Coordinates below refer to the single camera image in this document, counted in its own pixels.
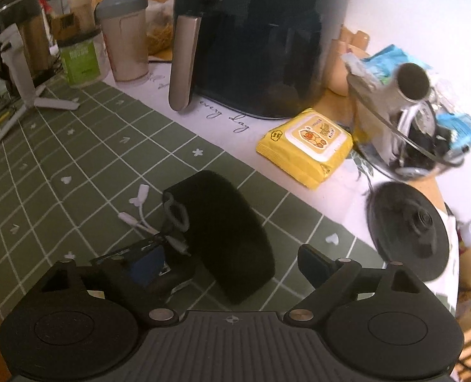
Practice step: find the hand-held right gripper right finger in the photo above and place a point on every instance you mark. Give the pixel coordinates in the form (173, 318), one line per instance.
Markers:
(314, 266)

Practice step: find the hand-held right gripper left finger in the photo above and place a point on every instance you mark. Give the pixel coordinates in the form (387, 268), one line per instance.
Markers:
(148, 263)

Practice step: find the black fabric pouch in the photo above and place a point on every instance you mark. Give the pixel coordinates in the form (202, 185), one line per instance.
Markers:
(227, 230)

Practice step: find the black round lid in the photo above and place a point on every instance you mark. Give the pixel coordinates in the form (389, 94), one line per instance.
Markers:
(402, 234)

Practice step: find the green grid tablecloth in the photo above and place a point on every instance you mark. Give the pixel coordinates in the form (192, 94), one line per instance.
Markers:
(80, 175)

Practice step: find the yellow wet wipes pack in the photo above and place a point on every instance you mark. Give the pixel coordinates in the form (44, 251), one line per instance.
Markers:
(307, 143)

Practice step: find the glass bowl with clutter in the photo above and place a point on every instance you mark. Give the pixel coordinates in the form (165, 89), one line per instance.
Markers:
(410, 127)

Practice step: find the green label jar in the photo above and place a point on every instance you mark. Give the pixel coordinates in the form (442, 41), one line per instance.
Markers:
(82, 61)

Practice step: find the grey lid shaker bottle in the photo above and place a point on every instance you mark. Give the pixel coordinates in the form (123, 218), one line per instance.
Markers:
(124, 39)

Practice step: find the white tripod stand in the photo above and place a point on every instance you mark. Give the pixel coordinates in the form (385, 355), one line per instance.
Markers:
(18, 75)

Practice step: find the bag of pasta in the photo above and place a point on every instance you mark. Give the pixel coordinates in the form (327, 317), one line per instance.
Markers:
(160, 32)

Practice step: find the black air fryer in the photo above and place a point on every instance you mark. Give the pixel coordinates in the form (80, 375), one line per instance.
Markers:
(259, 39)

